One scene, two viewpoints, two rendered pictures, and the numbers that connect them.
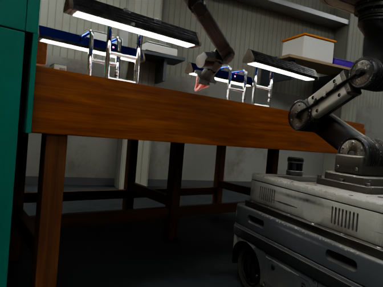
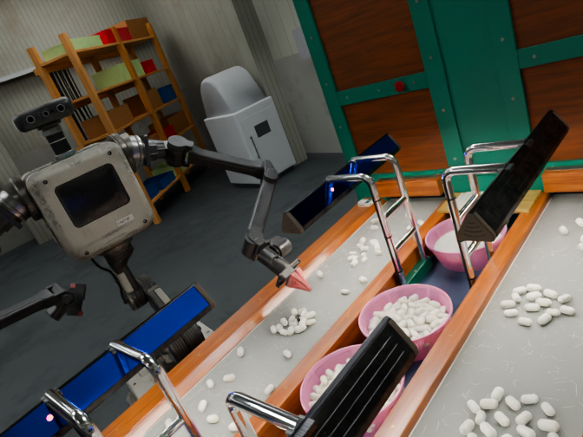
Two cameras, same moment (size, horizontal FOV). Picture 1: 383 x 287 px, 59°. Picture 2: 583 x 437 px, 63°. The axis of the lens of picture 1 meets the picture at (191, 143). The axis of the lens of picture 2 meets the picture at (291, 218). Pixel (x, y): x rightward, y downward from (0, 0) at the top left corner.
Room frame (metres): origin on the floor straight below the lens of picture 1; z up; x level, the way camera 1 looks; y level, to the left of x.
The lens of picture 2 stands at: (2.95, -0.08, 1.58)
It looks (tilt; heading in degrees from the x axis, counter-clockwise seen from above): 21 degrees down; 175
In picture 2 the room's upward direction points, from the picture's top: 22 degrees counter-clockwise
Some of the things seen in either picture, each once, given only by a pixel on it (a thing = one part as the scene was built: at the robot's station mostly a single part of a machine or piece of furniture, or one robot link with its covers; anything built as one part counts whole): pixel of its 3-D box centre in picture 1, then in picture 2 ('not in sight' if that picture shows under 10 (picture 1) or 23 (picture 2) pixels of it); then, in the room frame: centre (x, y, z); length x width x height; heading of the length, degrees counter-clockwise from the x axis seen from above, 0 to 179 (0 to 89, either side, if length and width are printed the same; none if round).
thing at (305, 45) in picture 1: (307, 52); not in sight; (4.13, -1.32, 1.76); 0.49 x 0.41 x 0.28; 114
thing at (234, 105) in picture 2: not in sight; (245, 127); (-2.94, 0.28, 0.70); 0.79 x 0.64 x 1.40; 24
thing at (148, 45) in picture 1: (155, 51); not in sight; (3.39, 0.44, 1.43); 0.37 x 0.35 x 0.09; 114
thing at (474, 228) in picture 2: (93, 45); (519, 166); (1.91, 0.60, 1.08); 0.62 x 0.08 x 0.07; 126
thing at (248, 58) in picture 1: (284, 66); (94, 379); (2.03, -0.52, 1.08); 0.62 x 0.08 x 0.07; 126
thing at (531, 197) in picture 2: not in sight; (487, 201); (1.45, 0.74, 0.77); 0.33 x 0.15 x 0.01; 36
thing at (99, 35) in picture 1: (100, 40); not in sight; (3.16, 0.93, 1.43); 0.37 x 0.35 x 0.09; 114
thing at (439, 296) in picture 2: not in sight; (408, 324); (1.84, 0.21, 0.72); 0.27 x 0.27 x 0.10
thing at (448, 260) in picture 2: not in sight; (467, 244); (1.58, 0.57, 0.72); 0.27 x 0.27 x 0.10
